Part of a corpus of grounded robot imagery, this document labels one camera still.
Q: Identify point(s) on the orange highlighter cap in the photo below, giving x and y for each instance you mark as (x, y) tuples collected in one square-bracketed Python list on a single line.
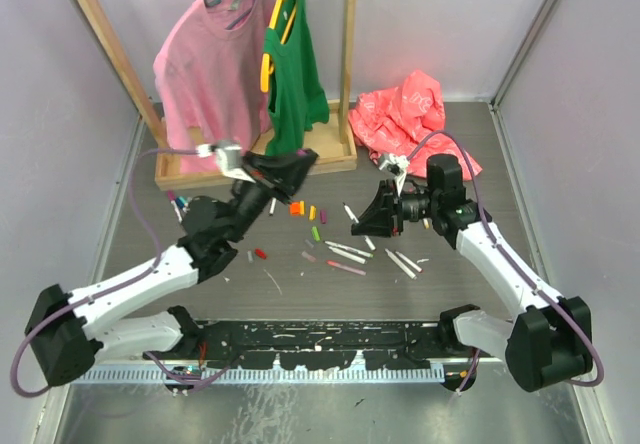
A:
[(294, 209)]

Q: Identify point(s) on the coral printed cloth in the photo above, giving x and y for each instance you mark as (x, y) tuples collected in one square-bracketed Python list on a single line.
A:
[(408, 120)]

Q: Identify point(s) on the clear pink pen cap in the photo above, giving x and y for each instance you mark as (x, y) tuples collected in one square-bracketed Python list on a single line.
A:
[(308, 256)]

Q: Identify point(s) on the wooden clothes rack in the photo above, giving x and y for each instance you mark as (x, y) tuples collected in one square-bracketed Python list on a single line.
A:
[(333, 141)]

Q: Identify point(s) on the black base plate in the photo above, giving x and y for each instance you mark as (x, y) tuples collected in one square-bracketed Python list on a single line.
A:
[(315, 345)]

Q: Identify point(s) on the pink pen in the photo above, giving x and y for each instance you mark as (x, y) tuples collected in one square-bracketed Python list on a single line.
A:
[(346, 268)]

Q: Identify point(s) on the green marker cap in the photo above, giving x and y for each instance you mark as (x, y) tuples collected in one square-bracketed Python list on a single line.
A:
[(315, 233)]

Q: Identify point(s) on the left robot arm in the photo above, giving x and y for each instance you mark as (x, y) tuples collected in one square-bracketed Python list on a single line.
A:
[(69, 332)]

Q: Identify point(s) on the grey capped white marker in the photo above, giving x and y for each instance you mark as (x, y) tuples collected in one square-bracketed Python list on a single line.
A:
[(348, 255)]

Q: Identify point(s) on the red marker cap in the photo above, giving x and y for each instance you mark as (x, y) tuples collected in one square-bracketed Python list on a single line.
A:
[(260, 253)]

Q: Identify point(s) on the green tank top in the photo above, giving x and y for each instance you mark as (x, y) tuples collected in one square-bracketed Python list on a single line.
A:
[(297, 100)]

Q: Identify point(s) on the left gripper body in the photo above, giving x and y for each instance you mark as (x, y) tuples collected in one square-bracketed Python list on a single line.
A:
[(263, 180)]

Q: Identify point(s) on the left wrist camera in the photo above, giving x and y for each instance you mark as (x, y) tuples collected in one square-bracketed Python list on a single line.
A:
[(228, 155)]

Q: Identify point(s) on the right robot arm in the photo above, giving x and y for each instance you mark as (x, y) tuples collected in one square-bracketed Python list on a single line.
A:
[(547, 338)]

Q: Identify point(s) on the pink t-shirt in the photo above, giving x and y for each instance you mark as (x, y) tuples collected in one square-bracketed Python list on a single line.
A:
[(207, 74)]

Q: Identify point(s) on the green capped marker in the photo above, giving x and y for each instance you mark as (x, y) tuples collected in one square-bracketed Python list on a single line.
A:
[(347, 248)]

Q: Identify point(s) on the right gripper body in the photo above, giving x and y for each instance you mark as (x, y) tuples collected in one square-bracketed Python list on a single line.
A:
[(398, 215)]

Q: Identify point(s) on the red capped marker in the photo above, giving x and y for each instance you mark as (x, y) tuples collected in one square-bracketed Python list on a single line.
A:
[(409, 262)]

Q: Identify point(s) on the yellow hanger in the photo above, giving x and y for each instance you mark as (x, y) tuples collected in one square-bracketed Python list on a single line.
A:
[(281, 23)]

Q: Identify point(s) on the slotted cable duct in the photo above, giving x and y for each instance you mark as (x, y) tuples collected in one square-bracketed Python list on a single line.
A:
[(355, 374)]

